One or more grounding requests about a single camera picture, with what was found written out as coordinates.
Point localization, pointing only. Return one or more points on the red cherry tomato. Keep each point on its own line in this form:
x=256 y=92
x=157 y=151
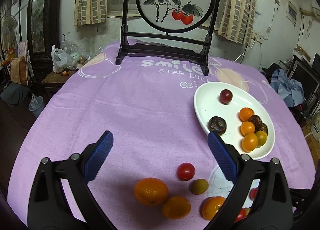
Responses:
x=186 y=171
x=254 y=193
x=240 y=215

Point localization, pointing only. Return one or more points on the small yellow jujube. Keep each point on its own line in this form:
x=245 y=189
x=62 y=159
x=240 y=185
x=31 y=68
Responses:
x=247 y=211

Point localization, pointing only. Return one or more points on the standing fan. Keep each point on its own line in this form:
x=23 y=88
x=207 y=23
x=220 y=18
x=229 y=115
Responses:
x=8 y=24

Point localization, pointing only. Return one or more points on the wooden side table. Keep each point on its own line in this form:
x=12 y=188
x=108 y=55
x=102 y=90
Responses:
x=53 y=79

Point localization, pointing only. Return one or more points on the large orange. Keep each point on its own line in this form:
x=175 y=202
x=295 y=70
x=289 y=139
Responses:
x=151 y=191

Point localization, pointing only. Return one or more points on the medium orange mandarin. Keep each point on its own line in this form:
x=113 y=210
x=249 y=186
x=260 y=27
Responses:
x=176 y=207
x=212 y=207

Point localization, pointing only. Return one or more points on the brown cushion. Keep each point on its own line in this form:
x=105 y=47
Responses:
x=18 y=69

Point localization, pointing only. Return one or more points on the dark red plum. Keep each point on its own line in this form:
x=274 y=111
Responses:
x=226 y=96

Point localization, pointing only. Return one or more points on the white wall box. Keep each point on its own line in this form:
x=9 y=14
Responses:
x=291 y=11

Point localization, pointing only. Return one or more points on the blue clothes pile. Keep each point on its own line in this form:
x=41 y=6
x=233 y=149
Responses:
x=287 y=87

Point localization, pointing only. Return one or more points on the green-orange mandarin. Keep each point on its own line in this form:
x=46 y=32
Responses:
x=262 y=139

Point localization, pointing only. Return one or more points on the cardboard box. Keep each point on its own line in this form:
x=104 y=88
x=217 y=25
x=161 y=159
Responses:
x=313 y=132

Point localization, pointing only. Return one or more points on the dark wooden cabinet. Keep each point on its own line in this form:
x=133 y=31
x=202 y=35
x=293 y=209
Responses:
x=53 y=7

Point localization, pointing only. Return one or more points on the black monitor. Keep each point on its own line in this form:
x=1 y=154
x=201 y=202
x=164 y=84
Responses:
x=303 y=76

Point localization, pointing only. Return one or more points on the wall socket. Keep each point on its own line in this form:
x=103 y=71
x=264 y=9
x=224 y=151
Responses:
x=260 y=38

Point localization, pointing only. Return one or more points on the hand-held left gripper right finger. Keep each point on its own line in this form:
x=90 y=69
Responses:
x=222 y=157

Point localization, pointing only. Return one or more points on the yellow-green jujube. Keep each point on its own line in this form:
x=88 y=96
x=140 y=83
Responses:
x=198 y=186

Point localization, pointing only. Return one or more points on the white oval plate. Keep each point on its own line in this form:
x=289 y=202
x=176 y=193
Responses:
x=207 y=100

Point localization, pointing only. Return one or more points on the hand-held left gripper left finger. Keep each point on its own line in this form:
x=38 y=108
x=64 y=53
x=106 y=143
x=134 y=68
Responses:
x=98 y=156

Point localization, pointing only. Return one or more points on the white plastic bag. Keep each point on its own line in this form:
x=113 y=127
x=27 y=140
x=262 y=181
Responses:
x=60 y=58

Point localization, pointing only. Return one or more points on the purple tablecloth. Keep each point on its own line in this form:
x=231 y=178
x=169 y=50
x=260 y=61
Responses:
x=137 y=110

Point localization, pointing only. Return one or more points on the small dark water chestnut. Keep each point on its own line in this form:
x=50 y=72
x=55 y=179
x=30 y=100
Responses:
x=265 y=128

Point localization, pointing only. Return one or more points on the black coat stand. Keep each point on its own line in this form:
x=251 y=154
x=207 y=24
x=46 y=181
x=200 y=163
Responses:
x=21 y=7

